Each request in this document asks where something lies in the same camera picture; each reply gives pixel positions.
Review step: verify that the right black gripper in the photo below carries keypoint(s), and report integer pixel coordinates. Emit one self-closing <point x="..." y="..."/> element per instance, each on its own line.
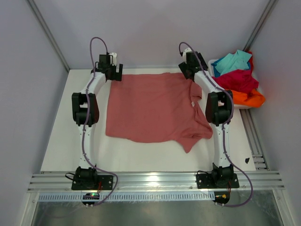
<point x="183" y="67"/>

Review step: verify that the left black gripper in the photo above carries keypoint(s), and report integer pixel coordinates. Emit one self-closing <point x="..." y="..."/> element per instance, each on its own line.
<point x="116" y="76"/>

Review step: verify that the salmon pink t shirt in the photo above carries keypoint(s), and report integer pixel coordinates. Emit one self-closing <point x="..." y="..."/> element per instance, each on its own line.
<point x="156" y="108"/>

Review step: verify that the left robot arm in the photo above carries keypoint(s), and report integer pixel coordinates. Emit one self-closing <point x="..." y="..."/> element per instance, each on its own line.
<point x="85" y="113"/>

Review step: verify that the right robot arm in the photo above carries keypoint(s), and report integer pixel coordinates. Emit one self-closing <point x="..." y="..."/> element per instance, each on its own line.
<point x="218" y="112"/>

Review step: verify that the white plastic bin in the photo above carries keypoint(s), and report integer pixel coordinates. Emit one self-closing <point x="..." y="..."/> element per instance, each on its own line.
<point x="240" y="99"/>

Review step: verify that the teal t shirt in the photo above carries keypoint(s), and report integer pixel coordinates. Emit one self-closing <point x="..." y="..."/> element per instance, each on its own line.
<point x="240" y="60"/>

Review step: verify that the crimson red t shirt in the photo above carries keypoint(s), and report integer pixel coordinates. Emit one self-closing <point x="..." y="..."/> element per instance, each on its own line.
<point x="238" y="80"/>

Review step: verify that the red t shirt in bin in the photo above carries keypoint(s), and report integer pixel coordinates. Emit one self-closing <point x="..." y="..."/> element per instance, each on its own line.
<point x="250" y="62"/>

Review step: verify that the orange t shirt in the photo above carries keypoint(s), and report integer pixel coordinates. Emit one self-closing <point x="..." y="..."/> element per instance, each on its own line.
<point x="255" y="99"/>

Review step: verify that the left black controller board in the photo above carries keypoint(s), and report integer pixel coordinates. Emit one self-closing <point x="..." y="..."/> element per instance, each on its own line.
<point x="89" y="199"/>

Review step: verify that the black controller board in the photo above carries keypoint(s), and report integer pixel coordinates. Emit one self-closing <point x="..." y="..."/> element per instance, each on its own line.
<point x="221" y="198"/>
<point x="89" y="199"/>

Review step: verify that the right black controller board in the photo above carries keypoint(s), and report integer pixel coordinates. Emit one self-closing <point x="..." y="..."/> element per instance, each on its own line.
<point x="221" y="198"/>

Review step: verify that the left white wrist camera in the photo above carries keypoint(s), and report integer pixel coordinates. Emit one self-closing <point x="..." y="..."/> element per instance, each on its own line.
<point x="113" y="58"/>

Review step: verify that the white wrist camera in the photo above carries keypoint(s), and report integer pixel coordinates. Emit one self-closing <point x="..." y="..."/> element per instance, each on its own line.
<point x="184" y="54"/>
<point x="113" y="58"/>

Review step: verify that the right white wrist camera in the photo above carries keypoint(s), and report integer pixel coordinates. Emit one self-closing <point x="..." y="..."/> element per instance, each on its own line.
<point x="184" y="54"/>

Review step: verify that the right corner aluminium post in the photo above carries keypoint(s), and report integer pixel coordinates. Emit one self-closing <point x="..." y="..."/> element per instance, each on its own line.
<point x="268" y="9"/>

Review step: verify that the corner aluminium post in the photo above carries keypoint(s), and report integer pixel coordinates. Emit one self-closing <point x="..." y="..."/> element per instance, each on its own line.
<point x="45" y="28"/>
<point x="268" y="9"/>

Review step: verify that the left corner aluminium post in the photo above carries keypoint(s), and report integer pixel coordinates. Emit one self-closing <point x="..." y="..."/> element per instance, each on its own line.
<point x="45" y="28"/>

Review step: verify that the right side aluminium rail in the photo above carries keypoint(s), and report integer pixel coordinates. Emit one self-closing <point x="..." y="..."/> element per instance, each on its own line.
<point x="254" y="140"/>

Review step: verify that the aluminium rail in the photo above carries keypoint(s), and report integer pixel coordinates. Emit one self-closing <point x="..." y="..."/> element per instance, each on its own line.
<point x="150" y="181"/>
<point x="254" y="140"/>

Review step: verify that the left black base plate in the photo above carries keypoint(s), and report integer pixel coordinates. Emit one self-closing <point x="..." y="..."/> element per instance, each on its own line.
<point x="100" y="182"/>

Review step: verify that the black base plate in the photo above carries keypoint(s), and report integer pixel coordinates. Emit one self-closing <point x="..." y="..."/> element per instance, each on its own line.
<point x="100" y="182"/>
<point x="209" y="180"/>

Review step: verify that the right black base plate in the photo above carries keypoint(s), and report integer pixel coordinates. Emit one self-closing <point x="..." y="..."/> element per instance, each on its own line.
<point x="209" y="180"/>

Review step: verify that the slotted grey cable duct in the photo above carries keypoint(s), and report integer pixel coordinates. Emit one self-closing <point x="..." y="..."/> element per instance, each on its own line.
<point x="130" y="196"/>

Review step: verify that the aluminium front rail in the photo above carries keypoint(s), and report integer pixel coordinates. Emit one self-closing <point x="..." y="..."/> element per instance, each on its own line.
<point x="150" y="181"/>

